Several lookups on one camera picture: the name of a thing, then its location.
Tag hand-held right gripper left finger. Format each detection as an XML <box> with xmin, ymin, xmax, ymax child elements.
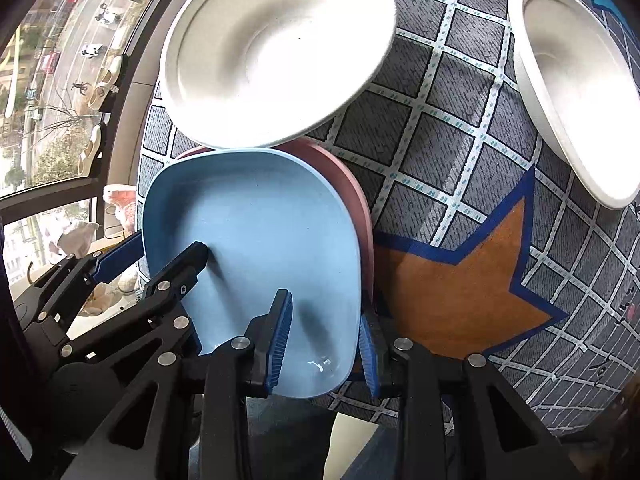
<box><xmin>62</xmin><ymin>289</ymin><xmax>296</xmax><ymax>480</ymax></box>

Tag light blue plate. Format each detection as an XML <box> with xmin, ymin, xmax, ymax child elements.
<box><xmin>141</xmin><ymin>148</ymin><xmax>363</xmax><ymax>400</ymax></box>

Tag dark cloth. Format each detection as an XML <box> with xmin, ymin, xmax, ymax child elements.
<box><xmin>245</xmin><ymin>395</ymin><xmax>401</xmax><ymax>480</ymax></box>

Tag window frame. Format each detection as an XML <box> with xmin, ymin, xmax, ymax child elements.
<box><xmin>0</xmin><ymin>0</ymin><xmax>206</xmax><ymax>291</ymax></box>

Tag large white bowl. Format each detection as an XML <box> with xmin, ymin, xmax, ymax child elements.
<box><xmin>159</xmin><ymin>0</ymin><xmax>398</xmax><ymax>150</ymax></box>
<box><xmin>507</xmin><ymin>0</ymin><xmax>640</xmax><ymax>210</ymax></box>

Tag grey checked star carpet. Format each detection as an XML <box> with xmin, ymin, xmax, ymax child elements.
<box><xmin>135</xmin><ymin>0</ymin><xmax>640</xmax><ymax>441</ymax></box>

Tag white shoe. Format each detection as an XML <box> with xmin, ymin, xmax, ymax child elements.
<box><xmin>87</xmin><ymin>55</ymin><xmax>126</xmax><ymax>111</ymax></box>
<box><xmin>75</xmin><ymin>122</ymin><xmax>104</xmax><ymax>176</ymax></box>

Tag dusty pink plate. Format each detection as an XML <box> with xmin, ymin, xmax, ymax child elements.
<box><xmin>175</xmin><ymin>137</ymin><xmax>376</xmax><ymax>311</ymax></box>

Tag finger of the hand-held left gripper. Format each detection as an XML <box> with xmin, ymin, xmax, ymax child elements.
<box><xmin>30</xmin><ymin>232</ymin><xmax>146</xmax><ymax>322</ymax></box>
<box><xmin>60</xmin><ymin>241</ymin><xmax>211</xmax><ymax>362</ymax></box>

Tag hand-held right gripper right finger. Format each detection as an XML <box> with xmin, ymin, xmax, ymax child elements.
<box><xmin>357</xmin><ymin>310</ymin><xmax>586</xmax><ymax>480</ymax></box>

